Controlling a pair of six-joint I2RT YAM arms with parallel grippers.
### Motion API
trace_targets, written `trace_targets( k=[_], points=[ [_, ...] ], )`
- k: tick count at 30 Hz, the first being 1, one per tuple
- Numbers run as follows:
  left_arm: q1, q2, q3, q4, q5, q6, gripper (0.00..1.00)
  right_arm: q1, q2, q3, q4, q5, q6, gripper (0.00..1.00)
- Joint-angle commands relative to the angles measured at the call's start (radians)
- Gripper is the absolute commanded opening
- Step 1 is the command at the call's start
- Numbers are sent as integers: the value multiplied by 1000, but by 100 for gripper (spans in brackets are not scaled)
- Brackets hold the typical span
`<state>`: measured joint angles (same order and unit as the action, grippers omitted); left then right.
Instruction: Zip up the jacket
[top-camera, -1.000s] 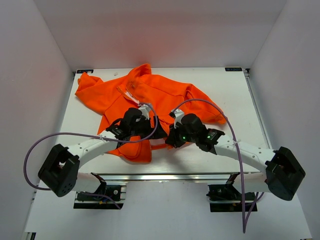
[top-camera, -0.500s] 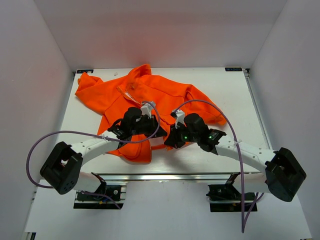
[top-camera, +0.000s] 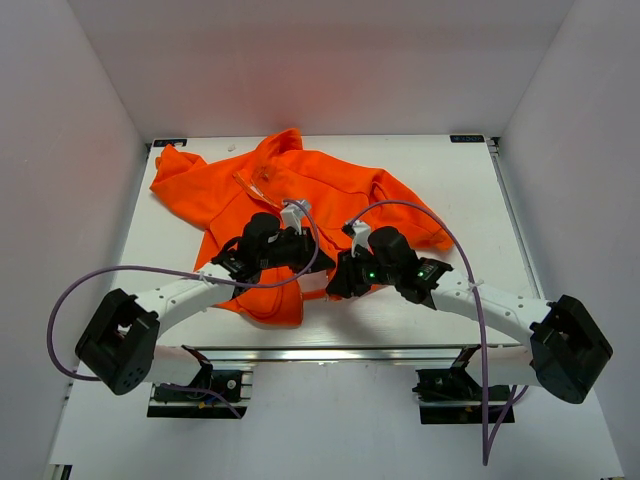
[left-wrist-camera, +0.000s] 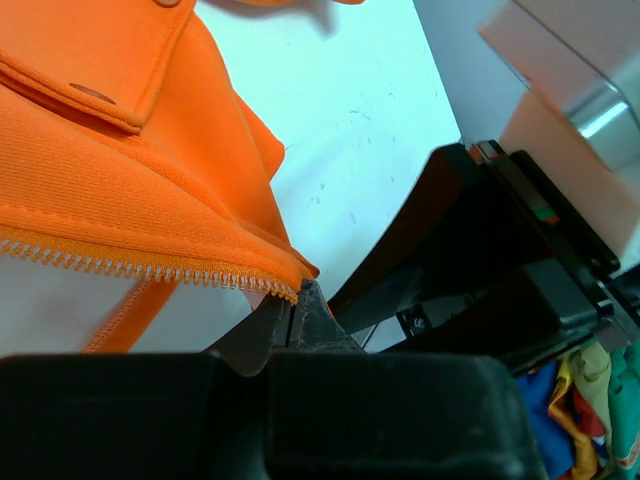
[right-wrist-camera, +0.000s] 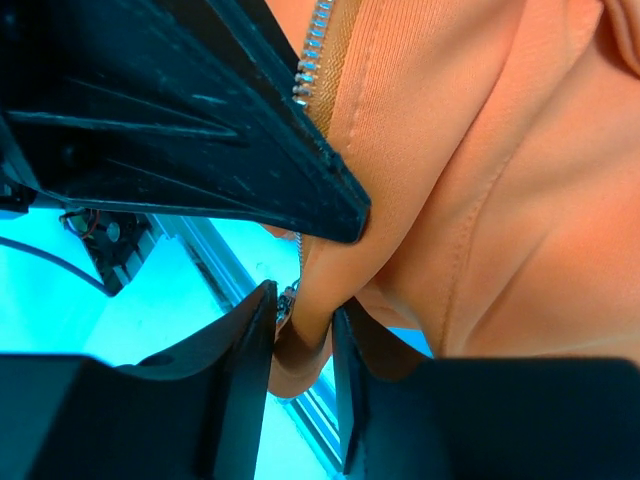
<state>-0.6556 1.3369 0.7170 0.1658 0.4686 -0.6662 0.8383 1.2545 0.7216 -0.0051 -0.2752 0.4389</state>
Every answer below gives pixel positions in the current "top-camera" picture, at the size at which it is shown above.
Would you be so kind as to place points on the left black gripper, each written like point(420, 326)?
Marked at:
point(304, 245)

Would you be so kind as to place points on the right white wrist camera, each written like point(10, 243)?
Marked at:
point(358, 231)

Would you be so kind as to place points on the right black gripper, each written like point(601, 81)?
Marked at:
point(346, 283)

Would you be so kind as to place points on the orange zip-up jacket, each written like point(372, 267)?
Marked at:
point(220, 198)

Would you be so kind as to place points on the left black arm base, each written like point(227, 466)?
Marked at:
point(210, 390)

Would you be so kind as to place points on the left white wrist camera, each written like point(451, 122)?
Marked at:
point(293, 214)

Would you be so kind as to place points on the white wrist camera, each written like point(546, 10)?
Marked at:
point(358, 231)
point(293, 214)

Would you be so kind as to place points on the aluminium table rail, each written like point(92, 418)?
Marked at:
point(493, 144)
point(407, 355)

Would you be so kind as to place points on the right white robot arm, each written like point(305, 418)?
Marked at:
point(559, 346)

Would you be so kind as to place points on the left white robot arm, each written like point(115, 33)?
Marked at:
point(120, 346)

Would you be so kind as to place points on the aluminium table right rail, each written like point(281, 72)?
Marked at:
point(493, 144)

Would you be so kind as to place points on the right blue table label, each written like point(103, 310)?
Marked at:
point(466, 138)

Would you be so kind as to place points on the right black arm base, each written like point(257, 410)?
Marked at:
point(449, 396)

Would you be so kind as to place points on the aluminium table front rail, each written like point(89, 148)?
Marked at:
point(407, 355)

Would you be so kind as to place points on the left blue table label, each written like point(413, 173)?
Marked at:
point(175, 142)

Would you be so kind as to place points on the blue table label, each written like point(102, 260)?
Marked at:
point(175, 142)
point(466, 138)

